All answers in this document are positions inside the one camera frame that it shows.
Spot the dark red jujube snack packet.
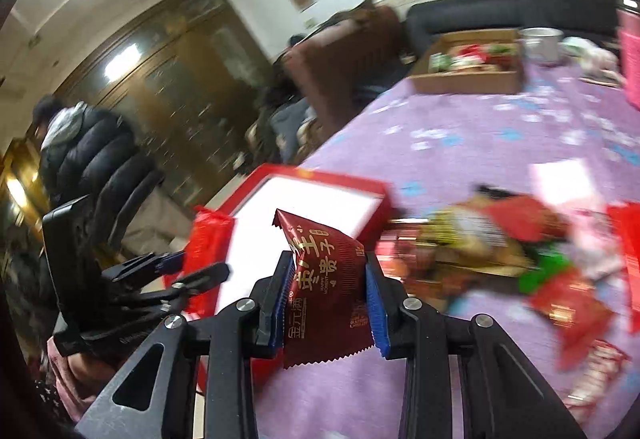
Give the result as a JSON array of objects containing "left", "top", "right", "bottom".
[{"left": 273, "top": 210, "right": 373, "bottom": 369}]

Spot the long red snack packet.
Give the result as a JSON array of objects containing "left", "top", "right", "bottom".
[{"left": 608, "top": 202, "right": 640, "bottom": 334}]

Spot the standing person black jacket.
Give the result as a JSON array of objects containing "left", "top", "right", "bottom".
[{"left": 32, "top": 95, "right": 164, "bottom": 251}]

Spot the white pink sachet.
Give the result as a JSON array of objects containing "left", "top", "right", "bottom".
[{"left": 529, "top": 158, "right": 603, "bottom": 208}]

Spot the red tray box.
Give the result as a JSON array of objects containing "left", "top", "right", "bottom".
[{"left": 164, "top": 163, "right": 396, "bottom": 395}]

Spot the wooden cabinet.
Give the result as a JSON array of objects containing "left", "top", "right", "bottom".
[{"left": 55, "top": 0, "right": 271, "bottom": 207}]

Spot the purple floral tablecloth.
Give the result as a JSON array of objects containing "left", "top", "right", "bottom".
[{"left": 249, "top": 58, "right": 640, "bottom": 439}]

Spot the brown armchair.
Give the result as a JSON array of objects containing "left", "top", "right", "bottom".
[{"left": 282, "top": 6, "right": 405, "bottom": 138}]

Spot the brown cardboard box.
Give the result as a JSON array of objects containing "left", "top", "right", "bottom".
[{"left": 408, "top": 29, "right": 524, "bottom": 95}]

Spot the white mug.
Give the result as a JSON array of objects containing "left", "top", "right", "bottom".
[{"left": 520, "top": 28, "right": 564, "bottom": 66}]

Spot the black leather sofa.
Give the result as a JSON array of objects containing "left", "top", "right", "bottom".
[{"left": 405, "top": 0, "right": 620, "bottom": 56}]

